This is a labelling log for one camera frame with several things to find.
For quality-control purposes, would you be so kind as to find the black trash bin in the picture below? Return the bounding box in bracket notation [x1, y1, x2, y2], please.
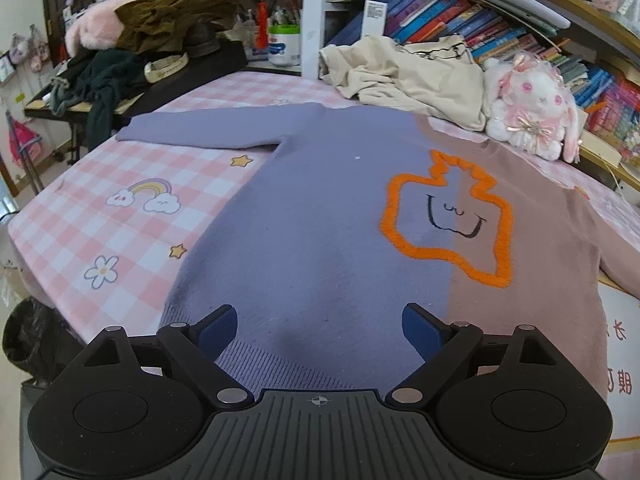
[1, 296, 83, 387]

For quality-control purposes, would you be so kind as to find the dark brown hat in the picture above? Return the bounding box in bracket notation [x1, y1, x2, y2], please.
[181, 21, 222, 59]

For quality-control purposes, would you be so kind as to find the pink plush toy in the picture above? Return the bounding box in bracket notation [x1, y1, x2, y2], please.
[64, 0, 146, 56]

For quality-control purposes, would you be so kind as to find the white small box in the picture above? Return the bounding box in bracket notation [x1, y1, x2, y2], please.
[362, 0, 389, 39]

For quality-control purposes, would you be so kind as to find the purple and pink sweater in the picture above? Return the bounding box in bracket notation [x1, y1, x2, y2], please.
[115, 101, 640, 396]

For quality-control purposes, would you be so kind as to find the red tassel ornament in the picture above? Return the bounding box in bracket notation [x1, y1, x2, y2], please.
[254, 0, 271, 54]

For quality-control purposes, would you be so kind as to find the olive brown garment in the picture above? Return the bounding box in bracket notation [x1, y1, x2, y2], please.
[114, 0, 246, 56]

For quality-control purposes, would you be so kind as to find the pile of dark clothes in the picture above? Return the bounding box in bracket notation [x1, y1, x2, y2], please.
[24, 37, 249, 163]

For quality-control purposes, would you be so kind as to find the dark green garment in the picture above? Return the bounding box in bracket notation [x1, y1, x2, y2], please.
[49, 50, 151, 153]

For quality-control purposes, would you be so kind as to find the white plush bunny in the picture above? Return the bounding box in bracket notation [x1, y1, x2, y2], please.
[482, 52, 583, 163]

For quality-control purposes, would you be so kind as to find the beige garment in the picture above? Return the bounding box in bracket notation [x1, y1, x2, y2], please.
[319, 34, 488, 132]

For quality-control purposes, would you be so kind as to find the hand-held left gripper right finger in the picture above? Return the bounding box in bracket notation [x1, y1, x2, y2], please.
[386, 302, 563, 407]

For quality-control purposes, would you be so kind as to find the white pen holder tub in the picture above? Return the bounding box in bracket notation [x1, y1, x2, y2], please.
[267, 24, 302, 67]

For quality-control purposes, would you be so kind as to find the cream strap band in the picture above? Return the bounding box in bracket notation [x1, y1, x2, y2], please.
[144, 52, 190, 83]

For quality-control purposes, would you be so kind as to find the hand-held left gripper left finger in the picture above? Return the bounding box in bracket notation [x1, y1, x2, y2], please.
[75, 304, 248, 408]

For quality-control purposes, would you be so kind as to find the pink bag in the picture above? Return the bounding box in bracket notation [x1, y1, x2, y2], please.
[6, 112, 45, 167]

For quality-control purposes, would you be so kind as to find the pink checked printed blanket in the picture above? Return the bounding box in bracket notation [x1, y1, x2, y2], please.
[7, 70, 640, 341]

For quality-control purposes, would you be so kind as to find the row of colourful books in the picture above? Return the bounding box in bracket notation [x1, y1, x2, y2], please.
[327, 0, 640, 150]

